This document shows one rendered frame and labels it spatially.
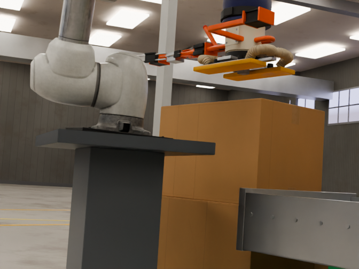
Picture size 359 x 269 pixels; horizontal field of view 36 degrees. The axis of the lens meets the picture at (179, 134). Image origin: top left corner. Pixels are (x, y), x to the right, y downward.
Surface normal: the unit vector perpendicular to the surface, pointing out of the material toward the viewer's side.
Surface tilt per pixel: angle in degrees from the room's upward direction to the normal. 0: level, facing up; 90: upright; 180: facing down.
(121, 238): 90
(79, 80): 98
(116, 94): 99
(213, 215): 90
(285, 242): 90
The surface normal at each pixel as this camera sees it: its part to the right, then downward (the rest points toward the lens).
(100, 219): 0.37, -0.04
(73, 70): 0.29, 0.21
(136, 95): 0.58, 0.05
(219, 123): -0.76, -0.10
